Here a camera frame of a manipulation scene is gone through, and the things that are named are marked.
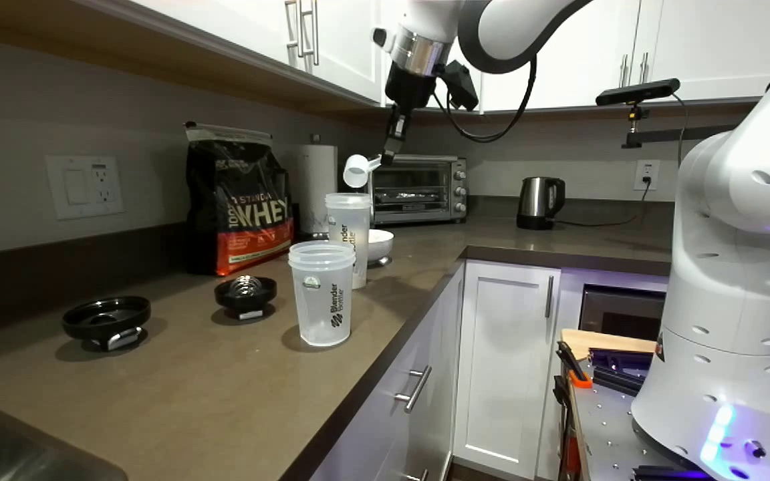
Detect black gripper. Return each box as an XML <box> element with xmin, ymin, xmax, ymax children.
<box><xmin>382</xmin><ymin>66</ymin><xmax>441</xmax><ymax>166</ymax></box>

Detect white plastic scoop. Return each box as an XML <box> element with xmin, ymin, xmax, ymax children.
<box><xmin>341</xmin><ymin>151</ymin><xmax>385</xmax><ymax>192</ymax></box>

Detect tall clear shaker cup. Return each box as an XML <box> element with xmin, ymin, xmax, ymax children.
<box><xmin>325</xmin><ymin>188</ymin><xmax>378</xmax><ymax>291</ymax></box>

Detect short clear shaker cup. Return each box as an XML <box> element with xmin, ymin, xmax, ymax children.
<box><xmin>286</xmin><ymin>238</ymin><xmax>358</xmax><ymax>349</ymax></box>

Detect black round bowl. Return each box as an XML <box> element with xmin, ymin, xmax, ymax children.
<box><xmin>59</xmin><ymin>294</ymin><xmax>152</xmax><ymax>354</ymax></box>

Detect silver toaster oven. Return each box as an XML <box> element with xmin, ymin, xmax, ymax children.
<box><xmin>366</xmin><ymin>151</ymin><xmax>471</xmax><ymax>226</ymax></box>

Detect white paper towel roll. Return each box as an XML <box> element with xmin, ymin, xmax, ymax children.
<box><xmin>299</xmin><ymin>130</ymin><xmax>344</xmax><ymax>241</ymax></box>

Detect steel electric kettle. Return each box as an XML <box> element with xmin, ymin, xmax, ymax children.
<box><xmin>513</xmin><ymin>172</ymin><xmax>571</xmax><ymax>233</ymax></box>

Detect black whey protein bag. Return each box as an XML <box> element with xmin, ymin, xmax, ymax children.
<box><xmin>183</xmin><ymin>120</ymin><xmax>299</xmax><ymax>281</ymax></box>

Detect lower kitchen cabinets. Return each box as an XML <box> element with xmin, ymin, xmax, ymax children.
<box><xmin>307</xmin><ymin>255</ymin><xmax>674</xmax><ymax>481</ymax></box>

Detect black built-in appliance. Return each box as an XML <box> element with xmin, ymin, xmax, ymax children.
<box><xmin>579</xmin><ymin>281</ymin><xmax>670</xmax><ymax>341</ymax></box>

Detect orange black clamp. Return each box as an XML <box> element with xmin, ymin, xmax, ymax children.
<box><xmin>555</xmin><ymin>339</ymin><xmax>599</xmax><ymax>393</ymax></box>

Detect wooden board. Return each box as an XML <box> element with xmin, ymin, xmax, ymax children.
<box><xmin>556</xmin><ymin>329</ymin><xmax>660</xmax><ymax>361</ymax></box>

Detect white upper kitchen cabinets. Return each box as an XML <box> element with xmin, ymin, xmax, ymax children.
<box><xmin>128</xmin><ymin>0</ymin><xmax>770</xmax><ymax>115</ymax></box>

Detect perforated robot mounting table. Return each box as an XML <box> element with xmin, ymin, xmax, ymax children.
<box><xmin>567</xmin><ymin>376</ymin><xmax>770</xmax><ymax>481</ymax></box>

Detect steel kitchen sink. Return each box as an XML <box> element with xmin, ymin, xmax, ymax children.
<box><xmin>0</xmin><ymin>388</ymin><xmax>128</xmax><ymax>481</ymax></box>

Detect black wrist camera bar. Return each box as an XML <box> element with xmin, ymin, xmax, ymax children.
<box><xmin>441</xmin><ymin>58</ymin><xmax>484</xmax><ymax>115</ymax></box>

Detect silver cabinet door handle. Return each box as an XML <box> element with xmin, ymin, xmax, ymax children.
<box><xmin>541</xmin><ymin>273</ymin><xmax>560</xmax><ymax>323</ymax></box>

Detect black stereo camera on mount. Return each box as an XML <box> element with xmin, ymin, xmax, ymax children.
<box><xmin>595</xmin><ymin>74</ymin><xmax>714</xmax><ymax>151</ymax></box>

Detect small white wall outlet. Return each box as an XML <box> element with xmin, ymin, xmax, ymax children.
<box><xmin>634</xmin><ymin>158</ymin><xmax>660</xmax><ymax>192</ymax></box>

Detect white wall outlet plate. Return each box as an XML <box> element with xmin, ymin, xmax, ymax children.
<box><xmin>44</xmin><ymin>151</ymin><xmax>127</xmax><ymax>222</ymax></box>

